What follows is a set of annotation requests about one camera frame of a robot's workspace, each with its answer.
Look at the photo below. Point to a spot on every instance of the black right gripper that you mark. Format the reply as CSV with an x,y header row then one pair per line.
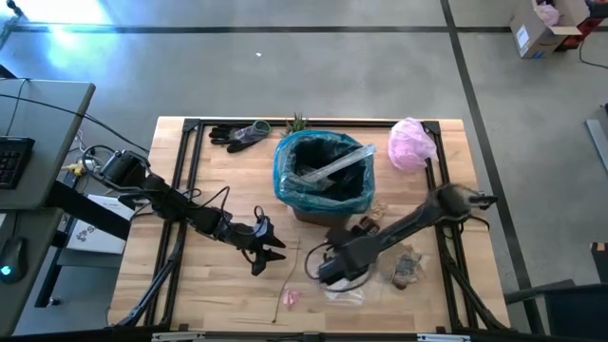
x,y
354,259

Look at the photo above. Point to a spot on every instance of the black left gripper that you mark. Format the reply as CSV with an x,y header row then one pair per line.
x,y
237,230

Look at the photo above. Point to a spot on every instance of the thin dark stick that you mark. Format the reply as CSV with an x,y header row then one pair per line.
x,y
292,266

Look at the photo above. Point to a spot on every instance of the clear bag with red label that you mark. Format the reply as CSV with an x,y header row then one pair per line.
x,y
344,295

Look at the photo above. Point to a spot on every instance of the black trash bin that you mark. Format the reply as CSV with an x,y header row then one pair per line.
x,y
323,219

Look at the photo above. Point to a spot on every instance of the clear bag with brown contents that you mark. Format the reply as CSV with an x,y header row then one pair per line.
x,y
404,268

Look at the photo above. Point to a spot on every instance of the pink paper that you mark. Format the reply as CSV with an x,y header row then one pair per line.
x,y
290,298

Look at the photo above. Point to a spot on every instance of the teal plastic bin liner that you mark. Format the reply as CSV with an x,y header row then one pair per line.
x,y
285,185

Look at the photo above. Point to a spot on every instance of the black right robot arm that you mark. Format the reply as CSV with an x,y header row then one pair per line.
x,y
418,218

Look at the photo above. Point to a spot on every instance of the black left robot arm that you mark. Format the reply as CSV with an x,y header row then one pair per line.
x,y
171,202

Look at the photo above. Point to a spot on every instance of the crumpled pink plastic bag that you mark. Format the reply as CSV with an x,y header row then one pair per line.
x,y
408,145

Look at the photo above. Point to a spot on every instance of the small pink plastic bag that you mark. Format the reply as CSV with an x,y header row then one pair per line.
x,y
548,14

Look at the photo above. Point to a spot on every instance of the black work glove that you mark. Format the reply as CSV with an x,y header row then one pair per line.
x,y
235,138

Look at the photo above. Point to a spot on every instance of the small green plant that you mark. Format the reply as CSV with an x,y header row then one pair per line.
x,y
297,124

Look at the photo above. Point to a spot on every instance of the white printed box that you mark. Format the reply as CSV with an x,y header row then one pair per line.
x,y
95,237

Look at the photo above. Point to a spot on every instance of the black diagonal beam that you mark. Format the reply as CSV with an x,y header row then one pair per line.
x,y
85,209

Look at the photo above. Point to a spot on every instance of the yellow plug power strip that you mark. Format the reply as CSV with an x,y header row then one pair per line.
x,y
76,167

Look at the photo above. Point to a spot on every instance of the dark blue chair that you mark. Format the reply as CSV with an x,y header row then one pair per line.
x,y
579,313

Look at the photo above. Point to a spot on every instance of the grey desk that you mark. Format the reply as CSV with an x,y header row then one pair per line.
x,y
47,142

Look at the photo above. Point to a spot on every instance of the black computer mouse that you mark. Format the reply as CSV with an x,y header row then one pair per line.
x,y
12,259

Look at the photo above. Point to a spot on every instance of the black keyboard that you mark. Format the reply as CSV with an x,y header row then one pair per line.
x,y
14,164

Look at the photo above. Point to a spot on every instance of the grey metal bar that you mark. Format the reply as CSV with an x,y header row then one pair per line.
x,y
597,142

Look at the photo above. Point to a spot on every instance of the cardboard box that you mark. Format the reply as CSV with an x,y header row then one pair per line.
x,y
532,38

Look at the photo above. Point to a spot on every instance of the red and black crate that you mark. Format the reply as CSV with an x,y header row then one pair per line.
x,y
589,24

